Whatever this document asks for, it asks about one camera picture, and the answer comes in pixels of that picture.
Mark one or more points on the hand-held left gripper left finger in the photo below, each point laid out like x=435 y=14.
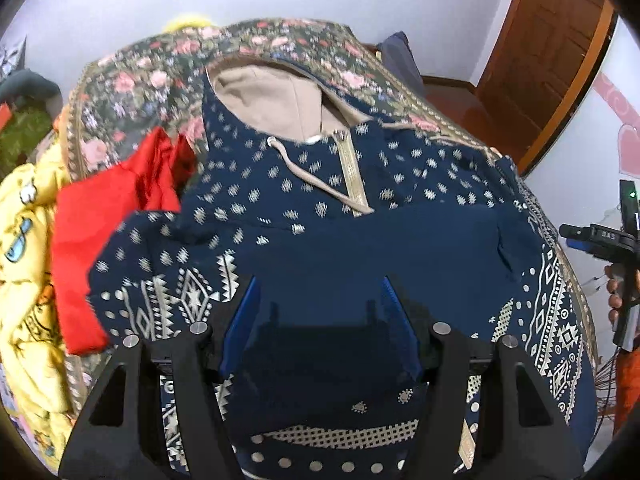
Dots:
x=243 y=324

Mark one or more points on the person's right hand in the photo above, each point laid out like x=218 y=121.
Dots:
x=613 y=286

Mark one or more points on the yellow cartoon print blanket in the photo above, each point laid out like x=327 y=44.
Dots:
x=25 y=280

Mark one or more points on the navy pillow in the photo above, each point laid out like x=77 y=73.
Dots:
x=402 y=60

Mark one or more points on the orange box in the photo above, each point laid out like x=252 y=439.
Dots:
x=4 y=116

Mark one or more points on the green patterned storage box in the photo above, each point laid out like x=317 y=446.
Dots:
x=22 y=140

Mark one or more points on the floral blanket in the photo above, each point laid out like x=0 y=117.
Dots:
x=140 y=90

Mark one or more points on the brown wooden door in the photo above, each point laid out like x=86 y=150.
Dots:
x=545 y=35

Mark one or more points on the grey-green cushion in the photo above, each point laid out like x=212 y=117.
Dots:
x=30 y=87

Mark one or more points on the red garment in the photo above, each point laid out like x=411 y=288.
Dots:
x=100 y=220

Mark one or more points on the navy patterned hooded garment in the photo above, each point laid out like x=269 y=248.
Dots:
x=320 y=240

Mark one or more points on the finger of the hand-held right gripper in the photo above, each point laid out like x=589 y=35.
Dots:
x=575 y=240

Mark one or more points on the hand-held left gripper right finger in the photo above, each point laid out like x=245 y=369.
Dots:
x=400 y=320

